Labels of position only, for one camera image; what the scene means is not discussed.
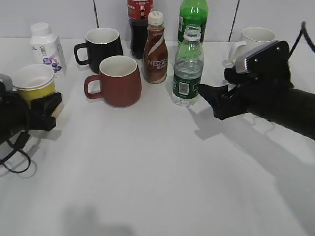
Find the white yogurt drink bottle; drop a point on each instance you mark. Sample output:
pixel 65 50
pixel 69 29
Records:
pixel 47 49

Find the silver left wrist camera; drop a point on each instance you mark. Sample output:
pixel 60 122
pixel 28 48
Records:
pixel 6 83

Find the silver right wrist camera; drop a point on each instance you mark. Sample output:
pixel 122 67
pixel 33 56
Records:
pixel 259 58

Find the yellow paper cup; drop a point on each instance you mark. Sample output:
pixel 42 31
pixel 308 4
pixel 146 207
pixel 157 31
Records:
pixel 34 82

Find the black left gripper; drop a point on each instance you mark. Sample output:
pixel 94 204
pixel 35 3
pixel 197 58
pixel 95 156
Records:
pixel 16 116

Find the white ceramic mug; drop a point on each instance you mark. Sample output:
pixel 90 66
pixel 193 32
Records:
pixel 251 37

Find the dark cola bottle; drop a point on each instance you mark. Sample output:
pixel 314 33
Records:
pixel 138 11

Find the clear water bottle green label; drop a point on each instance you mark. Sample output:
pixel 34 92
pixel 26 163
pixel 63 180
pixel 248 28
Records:
pixel 188 67

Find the red ceramic mug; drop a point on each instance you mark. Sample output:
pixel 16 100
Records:
pixel 120 81

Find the green soda bottle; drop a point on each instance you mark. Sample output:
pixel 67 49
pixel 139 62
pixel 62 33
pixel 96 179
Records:
pixel 192 12

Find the brown Nescafe coffee bottle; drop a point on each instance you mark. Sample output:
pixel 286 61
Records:
pixel 155 52

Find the black ceramic mug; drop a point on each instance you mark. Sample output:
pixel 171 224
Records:
pixel 100 43

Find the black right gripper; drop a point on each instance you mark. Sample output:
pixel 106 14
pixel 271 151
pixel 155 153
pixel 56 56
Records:
pixel 250 91

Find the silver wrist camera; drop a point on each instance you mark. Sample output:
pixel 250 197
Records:
pixel 259 58
pixel 6 83

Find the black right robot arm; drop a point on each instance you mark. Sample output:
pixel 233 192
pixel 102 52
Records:
pixel 293 109

